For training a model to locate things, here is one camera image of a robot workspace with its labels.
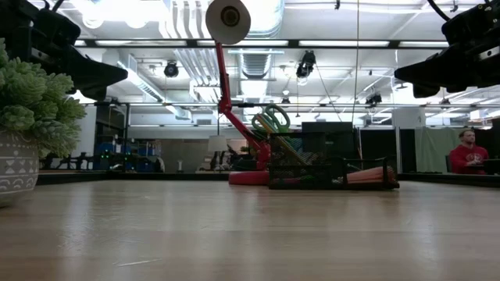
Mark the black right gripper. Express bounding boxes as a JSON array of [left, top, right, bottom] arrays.
[[394, 3, 500, 99]]

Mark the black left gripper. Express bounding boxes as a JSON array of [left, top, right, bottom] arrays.
[[0, 0, 129, 101]]

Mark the black office partition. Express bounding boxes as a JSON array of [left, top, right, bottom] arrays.
[[300, 121, 415, 175]]

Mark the black mesh desk organizer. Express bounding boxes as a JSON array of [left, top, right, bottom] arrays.
[[268, 131, 400, 191]]

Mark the black background rack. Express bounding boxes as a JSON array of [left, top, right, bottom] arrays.
[[93, 101, 132, 173]]

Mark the green artificial succulent plant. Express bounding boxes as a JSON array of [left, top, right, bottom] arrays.
[[0, 38, 88, 159]]

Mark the pale green curtain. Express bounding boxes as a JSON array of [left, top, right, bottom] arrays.
[[414, 126, 464, 175]]

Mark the person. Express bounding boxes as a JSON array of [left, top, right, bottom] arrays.
[[448, 128, 491, 175]]

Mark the grey patterned plant pot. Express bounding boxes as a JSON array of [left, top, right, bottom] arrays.
[[0, 130, 40, 208]]

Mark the red desk lamp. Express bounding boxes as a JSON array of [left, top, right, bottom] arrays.
[[205, 0, 273, 186]]

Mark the white background table lamp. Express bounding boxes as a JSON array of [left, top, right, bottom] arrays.
[[206, 134, 229, 172]]

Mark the thin black frame bar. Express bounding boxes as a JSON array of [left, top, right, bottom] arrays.
[[84, 101, 500, 108]]

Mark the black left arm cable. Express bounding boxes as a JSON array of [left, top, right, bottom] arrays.
[[41, 0, 66, 12]]

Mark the black aluminium table frame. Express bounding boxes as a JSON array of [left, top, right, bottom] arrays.
[[36, 169, 500, 188]]

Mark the black overhead frame bar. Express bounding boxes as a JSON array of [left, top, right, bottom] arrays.
[[73, 37, 450, 49]]

